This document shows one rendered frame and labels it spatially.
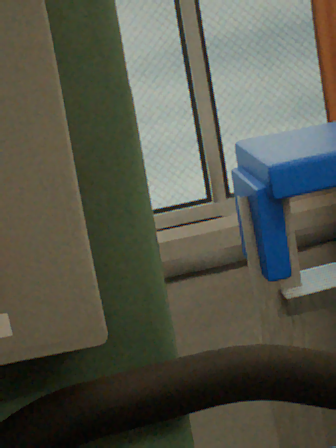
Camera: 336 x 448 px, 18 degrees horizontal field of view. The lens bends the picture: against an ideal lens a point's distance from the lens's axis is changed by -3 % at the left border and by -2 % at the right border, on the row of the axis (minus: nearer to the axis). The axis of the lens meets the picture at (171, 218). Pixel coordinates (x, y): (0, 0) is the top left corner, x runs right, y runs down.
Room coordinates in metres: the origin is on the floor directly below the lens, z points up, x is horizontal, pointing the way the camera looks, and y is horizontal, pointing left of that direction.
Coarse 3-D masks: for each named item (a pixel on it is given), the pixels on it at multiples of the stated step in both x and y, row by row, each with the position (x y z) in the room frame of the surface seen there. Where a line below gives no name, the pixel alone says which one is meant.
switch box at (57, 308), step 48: (0, 0) 0.36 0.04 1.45; (0, 48) 0.36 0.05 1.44; (48, 48) 0.36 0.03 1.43; (0, 96) 0.36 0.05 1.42; (48, 96) 0.36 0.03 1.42; (0, 144) 0.36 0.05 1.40; (48, 144) 0.36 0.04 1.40; (0, 192) 0.36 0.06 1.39; (48, 192) 0.36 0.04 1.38; (0, 240) 0.36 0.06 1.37; (48, 240) 0.36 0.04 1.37; (0, 288) 0.36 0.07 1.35; (48, 288) 0.36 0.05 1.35; (96, 288) 0.37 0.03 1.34; (48, 336) 0.36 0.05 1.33; (96, 336) 0.36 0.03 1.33
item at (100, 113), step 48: (48, 0) 0.42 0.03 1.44; (96, 0) 0.43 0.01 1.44; (96, 48) 0.43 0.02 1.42; (96, 96) 0.43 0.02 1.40; (96, 144) 0.43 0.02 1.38; (96, 192) 0.42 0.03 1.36; (144, 192) 0.43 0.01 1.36; (96, 240) 0.42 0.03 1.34; (144, 240) 0.43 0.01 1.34; (144, 288) 0.43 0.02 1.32; (144, 336) 0.43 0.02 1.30; (0, 384) 0.42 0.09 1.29; (48, 384) 0.42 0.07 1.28; (144, 432) 0.42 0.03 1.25
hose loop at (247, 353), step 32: (224, 352) 0.39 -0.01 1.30; (256, 352) 0.39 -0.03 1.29; (288, 352) 0.40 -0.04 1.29; (320, 352) 0.40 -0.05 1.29; (96, 384) 0.39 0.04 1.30; (128, 384) 0.38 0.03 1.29; (160, 384) 0.38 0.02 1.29; (192, 384) 0.38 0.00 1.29; (224, 384) 0.38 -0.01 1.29; (256, 384) 0.39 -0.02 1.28; (288, 384) 0.39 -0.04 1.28; (320, 384) 0.39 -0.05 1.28; (32, 416) 0.38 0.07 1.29; (64, 416) 0.38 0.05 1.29; (96, 416) 0.38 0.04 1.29; (128, 416) 0.38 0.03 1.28; (160, 416) 0.38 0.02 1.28
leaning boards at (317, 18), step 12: (312, 0) 1.83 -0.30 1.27; (324, 0) 1.83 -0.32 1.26; (312, 12) 1.84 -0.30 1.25; (324, 12) 1.83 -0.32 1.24; (324, 24) 1.83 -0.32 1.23; (324, 36) 1.83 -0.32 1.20; (324, 48) 1.83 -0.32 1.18; (324, 60) 1.82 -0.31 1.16; (324, 72) 1.82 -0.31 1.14; (324, 84) 1.82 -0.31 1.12; (324, 96) 1.83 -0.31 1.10
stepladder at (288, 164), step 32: (320, 128) 1.33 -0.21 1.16; (256, 160) 1.24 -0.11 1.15; (288, 160) 1.20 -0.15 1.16; (320, 160) 1.20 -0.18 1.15; (256, 192) 1.21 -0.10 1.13; (288, 192) 1.19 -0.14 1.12; (256, 224) 1.22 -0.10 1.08; (288, 224) 1.24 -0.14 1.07; (256, 256) 1.23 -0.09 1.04; (288, 256) 1.21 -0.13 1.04; (256, 288) 1.23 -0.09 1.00; (288, 288) 1.23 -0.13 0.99; (320, 288) 1.21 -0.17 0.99; (256, 320) 1.24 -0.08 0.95; (288, 320) 1.22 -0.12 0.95; (288, 416) 1.20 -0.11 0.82; (320, 416) 1.20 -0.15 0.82
